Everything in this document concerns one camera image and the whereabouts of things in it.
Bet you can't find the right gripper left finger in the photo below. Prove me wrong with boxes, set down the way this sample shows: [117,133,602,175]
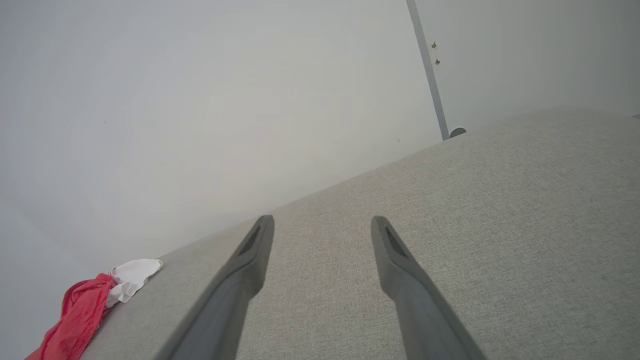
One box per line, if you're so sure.
[155,215,275,360]

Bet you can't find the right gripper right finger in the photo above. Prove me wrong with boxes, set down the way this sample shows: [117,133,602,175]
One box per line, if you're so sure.
[371,216,488,360]

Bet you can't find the red and white jersey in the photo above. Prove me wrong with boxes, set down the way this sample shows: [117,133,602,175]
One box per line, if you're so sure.
[25,258,164,360]

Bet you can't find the grey wall panel post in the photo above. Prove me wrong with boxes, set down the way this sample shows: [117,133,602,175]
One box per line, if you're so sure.
[406,0,450,141]

